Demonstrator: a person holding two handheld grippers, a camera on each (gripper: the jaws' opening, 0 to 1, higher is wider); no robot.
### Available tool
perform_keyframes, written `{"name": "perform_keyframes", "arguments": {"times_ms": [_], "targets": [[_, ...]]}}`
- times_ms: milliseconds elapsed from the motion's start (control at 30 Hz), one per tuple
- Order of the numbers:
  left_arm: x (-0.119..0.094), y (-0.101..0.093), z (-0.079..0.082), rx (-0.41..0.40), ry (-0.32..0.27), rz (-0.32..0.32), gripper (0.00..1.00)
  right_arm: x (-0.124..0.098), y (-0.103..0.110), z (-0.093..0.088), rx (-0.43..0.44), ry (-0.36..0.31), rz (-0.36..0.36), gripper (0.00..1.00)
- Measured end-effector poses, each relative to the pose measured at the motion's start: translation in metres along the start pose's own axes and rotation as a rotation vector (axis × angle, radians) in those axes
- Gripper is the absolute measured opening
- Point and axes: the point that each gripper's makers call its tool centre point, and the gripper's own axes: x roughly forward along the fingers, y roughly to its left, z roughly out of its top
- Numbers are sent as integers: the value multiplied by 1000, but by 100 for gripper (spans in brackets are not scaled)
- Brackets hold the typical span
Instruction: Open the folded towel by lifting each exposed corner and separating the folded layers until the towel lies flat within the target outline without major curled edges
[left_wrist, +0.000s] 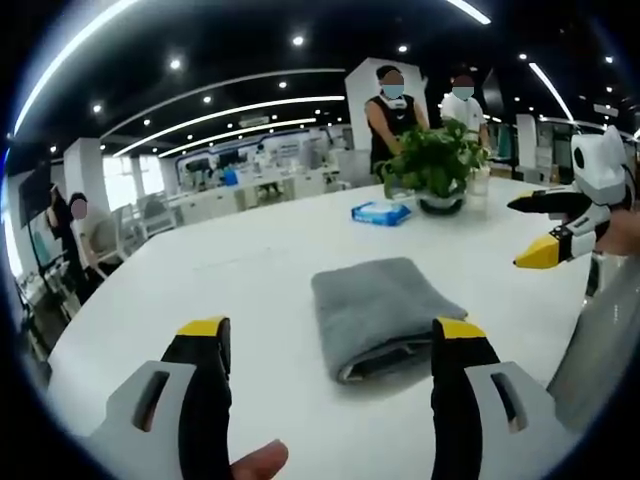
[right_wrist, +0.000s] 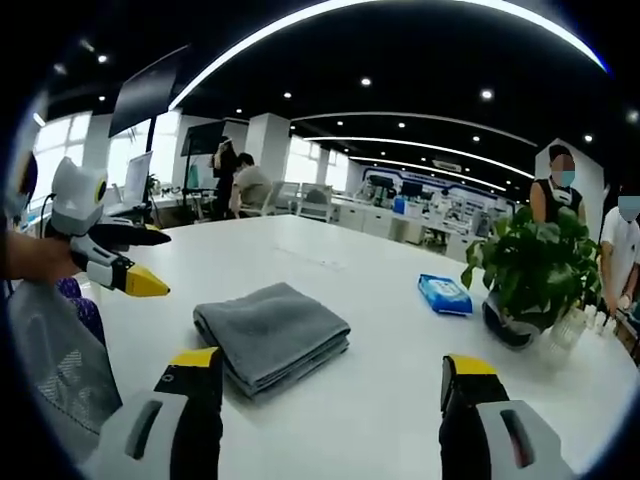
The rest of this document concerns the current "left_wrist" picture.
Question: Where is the grey towel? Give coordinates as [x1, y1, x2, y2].
[310, 257, 469, 386]

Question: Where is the person's right hand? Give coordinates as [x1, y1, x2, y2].
[594, 208, 640, 257]

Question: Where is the person's left hand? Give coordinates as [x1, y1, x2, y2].
[229, 439, 290, 480]

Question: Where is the clear glass cup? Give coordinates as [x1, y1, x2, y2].
[465, 166, 491, 207]

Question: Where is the person's grey clothing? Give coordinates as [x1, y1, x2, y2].
[545, 249, 640, 435]

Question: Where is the green potted plant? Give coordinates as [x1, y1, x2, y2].
[373, 118, 494, 216]

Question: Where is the blue wet wipes pack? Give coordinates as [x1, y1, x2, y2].
[350, 201, 413, 228]

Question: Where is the black monitor screen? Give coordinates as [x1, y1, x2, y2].
[17, 167, 55, 230]

